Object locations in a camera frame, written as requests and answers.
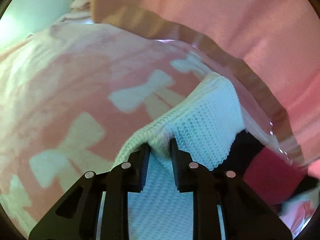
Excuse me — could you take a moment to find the white knitted striped sweater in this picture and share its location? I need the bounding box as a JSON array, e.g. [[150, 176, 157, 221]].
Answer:
[[112, 76, 320, 240]]

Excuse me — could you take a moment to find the pink blanket with white bows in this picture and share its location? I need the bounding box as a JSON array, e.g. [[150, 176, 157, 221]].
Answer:
[[0, 0, 296, 238]]

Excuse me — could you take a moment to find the pink curtain with tan hem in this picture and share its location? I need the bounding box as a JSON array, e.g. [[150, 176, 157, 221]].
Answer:
[[85, 0, 319, 175]]

